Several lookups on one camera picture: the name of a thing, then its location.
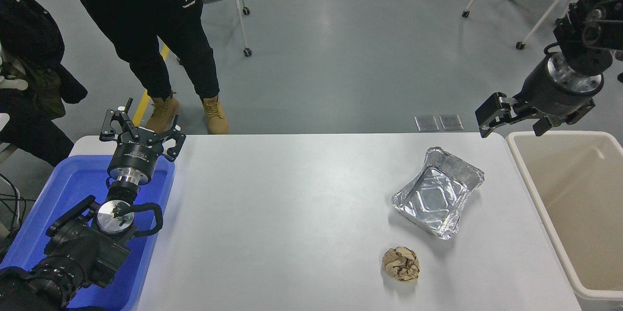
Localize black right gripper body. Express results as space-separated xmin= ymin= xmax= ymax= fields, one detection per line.
xmin=518 ymin=58 xmax=602 ymax=117

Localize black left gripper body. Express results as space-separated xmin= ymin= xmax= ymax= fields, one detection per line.
xmin=108 ymin=137 xmax=163 ymax=172

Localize silver foil tray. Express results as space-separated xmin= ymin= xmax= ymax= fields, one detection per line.
xmin=391 ymin=146 xmax=485 ymax=240

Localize square metal floor plate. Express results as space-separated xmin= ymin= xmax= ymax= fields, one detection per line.
xmin=439 ymin=114 xmax=464 ymax=131
xmin=414 ymin=115 xmax=440 ymax=132

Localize blue plastic tray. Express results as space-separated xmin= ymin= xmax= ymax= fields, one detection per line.
xmin=0 ymin=154 xmax=176 ymax=311

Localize large pale bin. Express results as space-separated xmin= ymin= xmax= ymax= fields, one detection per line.
xmin=505 ymin=131 xmax=623 ymax=311

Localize standing person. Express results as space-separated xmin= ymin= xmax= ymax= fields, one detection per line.
xmin=61 ymin=0 xmax=230 ymax=135

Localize seated person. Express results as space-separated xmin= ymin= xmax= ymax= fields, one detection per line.
xmin=0 ymin=0 xmax=89 ymax=168

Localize crumpled tan paper ball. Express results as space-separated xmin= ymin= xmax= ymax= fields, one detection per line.
xmin=382 ymin=246 xmax=420 ymax=282

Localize pale chair frame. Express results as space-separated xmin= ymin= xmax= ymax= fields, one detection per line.
xmin=0 ymin=112 xmax=20 ymax=165

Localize black floor cables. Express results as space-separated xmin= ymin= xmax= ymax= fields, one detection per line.
xmin=0 ymin=172 xmax=36 ymax=239

